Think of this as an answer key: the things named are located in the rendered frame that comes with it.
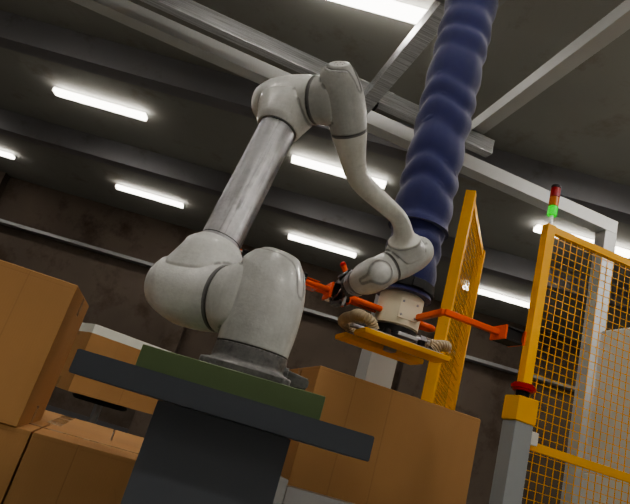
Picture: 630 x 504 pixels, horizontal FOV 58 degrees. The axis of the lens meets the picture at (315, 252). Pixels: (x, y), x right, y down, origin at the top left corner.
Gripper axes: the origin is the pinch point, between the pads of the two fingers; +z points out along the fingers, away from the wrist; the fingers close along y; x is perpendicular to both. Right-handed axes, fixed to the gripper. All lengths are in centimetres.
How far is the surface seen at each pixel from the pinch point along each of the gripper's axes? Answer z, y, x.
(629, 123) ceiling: 143, -273, 260
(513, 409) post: -53, 28, 44
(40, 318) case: -19, 41, -85
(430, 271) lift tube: -10.0, -18.1, 31.0
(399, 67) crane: 84, -172, 29
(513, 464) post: -54, 43, 45
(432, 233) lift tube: -10.6, -32.4, 28.1
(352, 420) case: -19.4, 42.0, 11.2
